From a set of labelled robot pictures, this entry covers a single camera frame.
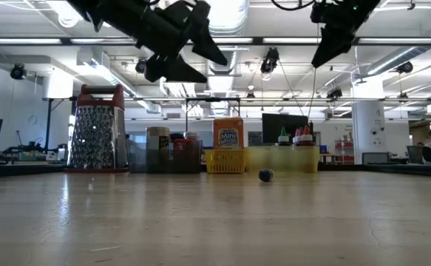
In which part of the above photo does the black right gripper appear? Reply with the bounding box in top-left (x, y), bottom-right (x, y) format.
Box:
top-left (310, 0), bottom-right (381, 69)

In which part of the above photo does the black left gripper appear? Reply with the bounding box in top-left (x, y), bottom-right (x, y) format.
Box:
top-left (135, 0), bottom-right (229, 84)

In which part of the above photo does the orange food box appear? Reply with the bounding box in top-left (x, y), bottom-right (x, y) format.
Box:
top-left (213, 117), bottom-right (245, 150)

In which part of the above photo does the red tin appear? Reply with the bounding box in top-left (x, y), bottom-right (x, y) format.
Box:
top-left (171, 138), bottom-right (203, 173)

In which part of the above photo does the black ceiling spotlight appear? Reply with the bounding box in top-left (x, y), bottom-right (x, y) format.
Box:
top-left (396, 60), bottom-right (415, 75)
top-left (325, 87), bottom-right (345, 101)
top-left (9, 63), bottom-right (27, 81)
top-left (134, 58), bottom-right (148, 75)
top-left (259, 47), bottom-right (281, 75)

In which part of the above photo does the black monitor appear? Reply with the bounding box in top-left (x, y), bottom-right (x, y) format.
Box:
top-left (261, 112), bottom-right (310, 146)

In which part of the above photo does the small dark board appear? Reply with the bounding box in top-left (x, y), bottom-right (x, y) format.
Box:
top-left (247, 131), bottom-right (263, 147)

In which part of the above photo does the small red shelf rack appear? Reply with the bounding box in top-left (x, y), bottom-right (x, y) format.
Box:
top-left (334, 139), bottom-right (355, 164)

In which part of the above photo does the grey plastic bin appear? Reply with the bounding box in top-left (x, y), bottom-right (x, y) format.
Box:
top-left (126, 142), bottom-right (205, 174)

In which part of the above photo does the grey monitor back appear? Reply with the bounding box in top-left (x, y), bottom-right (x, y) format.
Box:
top-left (362, 151), bottom-right (390, 166)

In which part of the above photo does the translucent yellow-green bin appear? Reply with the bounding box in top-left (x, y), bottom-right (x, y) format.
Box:
top-left (246, 145), bottom-right (322, 174)

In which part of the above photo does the grey office chair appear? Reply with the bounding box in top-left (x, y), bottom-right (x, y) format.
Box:
top-left (406, 145), bottom-right (425, 165)

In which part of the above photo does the small brown dropper bottle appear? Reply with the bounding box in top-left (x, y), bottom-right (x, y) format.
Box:
top-left (258, 168), bottom-right (275, 183)

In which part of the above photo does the black tripod stand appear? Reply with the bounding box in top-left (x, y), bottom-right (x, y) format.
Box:
top-left (0, 98), bottom-right (72, 162)

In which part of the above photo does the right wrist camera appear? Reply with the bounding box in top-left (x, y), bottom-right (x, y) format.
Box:
top-left (310, 1), bottom-right (329, 24)

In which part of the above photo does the black metal stand frame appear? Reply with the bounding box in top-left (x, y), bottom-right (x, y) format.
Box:
top-left (184, 96), bottom-right (242, 133)

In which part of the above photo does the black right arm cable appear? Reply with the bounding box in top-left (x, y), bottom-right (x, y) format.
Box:
top-left (270, 0), bottom-right (318, 11)

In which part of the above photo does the silver ventilation duct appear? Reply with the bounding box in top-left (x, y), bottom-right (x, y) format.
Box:
top-left (197, 0), bottom-right (252, 77)

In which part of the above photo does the metal box grater red handle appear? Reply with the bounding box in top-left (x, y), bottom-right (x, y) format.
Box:
top-left (67, 83), bottom-right (129, 174)

